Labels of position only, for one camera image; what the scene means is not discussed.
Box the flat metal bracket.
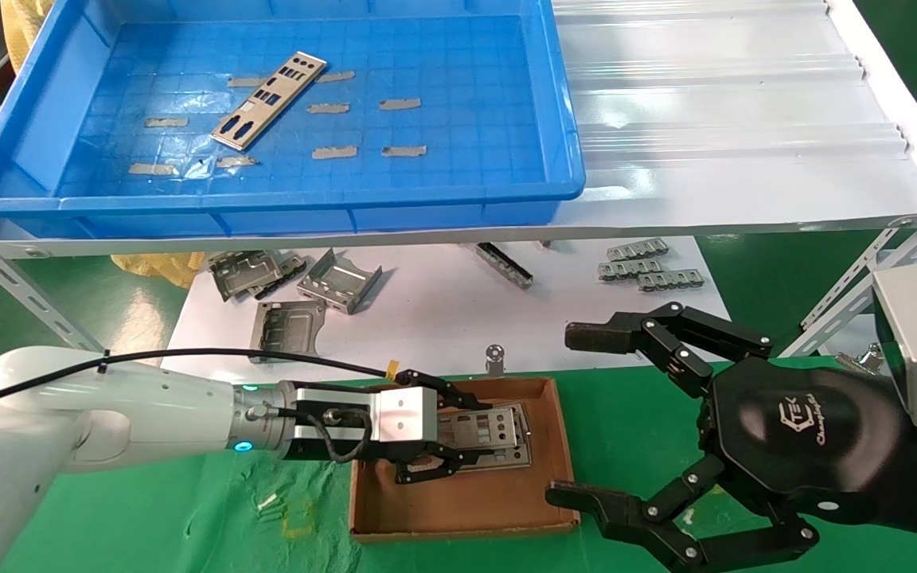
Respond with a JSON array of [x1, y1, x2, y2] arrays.
[[249, 300, 326, 364]]

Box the perforated steel shelf brace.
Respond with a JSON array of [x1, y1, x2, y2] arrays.
[[0, 213, 109, 355], [777, 199, 917, 359]]

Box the short black looped cable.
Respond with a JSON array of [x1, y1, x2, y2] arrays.
[[248, 406, 373, 465]]

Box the blue plastic tray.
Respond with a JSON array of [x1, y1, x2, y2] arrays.
[[0, 0, 587, 238]]

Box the brown cardboard box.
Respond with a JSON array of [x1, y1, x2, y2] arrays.
[[349, 376, 580, 544]]

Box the white board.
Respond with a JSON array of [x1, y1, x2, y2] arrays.
[[164, 236, 732, 385]]

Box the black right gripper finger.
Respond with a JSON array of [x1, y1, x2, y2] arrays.
[[544, 454, 820, 573], [564, 301, 774, 399]]

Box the flanged metal bracket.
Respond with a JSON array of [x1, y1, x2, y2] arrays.
[[297, 248, 384, 315]]

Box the long slotted metal strip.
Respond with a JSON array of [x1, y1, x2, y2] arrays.
[[474, 243, 534, 289]]

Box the long black arm cable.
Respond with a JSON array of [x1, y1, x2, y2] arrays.
[[0, 348, 400, 419]]

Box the silver binder clip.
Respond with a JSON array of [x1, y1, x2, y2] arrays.
[[837, 342, 885, 375]]

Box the white metal shelf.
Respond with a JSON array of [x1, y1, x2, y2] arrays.
[[0, 0, 917, 259]]

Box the silver slotted shield plate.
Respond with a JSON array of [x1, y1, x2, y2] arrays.
[[210, 52, 327, 151]]

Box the grey slotted shield plate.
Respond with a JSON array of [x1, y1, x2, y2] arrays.
[[436, 402, 531, 452], [458, 442, 533, 472]]

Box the small metal connector strip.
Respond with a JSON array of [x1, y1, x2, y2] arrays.
[[607, 239, 670, 262], [638, 271, 704, 293], [598, 258, 663, 282]]

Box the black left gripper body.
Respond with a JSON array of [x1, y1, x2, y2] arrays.
[[282, 386, 380, 464]]

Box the yellow plastic bag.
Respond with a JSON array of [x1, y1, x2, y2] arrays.
[[111, 252, 206, 289]]

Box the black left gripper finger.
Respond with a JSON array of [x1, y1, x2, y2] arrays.
[[395, 370, 495, 411], [393, 446, 479, 486]]

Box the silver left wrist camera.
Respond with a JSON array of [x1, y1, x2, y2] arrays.
[[369, 387, 438, 463]]

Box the yellow woven sack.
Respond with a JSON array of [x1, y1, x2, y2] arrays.
[[1, 0, 57, 74]]

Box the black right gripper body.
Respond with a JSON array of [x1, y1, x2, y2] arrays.
[[700, 358, 917, 530]]

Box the large folded metal bracket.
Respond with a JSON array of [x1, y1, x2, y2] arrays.
[[209, 250, 288, 303]]

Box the green table cloth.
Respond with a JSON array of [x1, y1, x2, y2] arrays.
[[0, 362, 917, 573]]

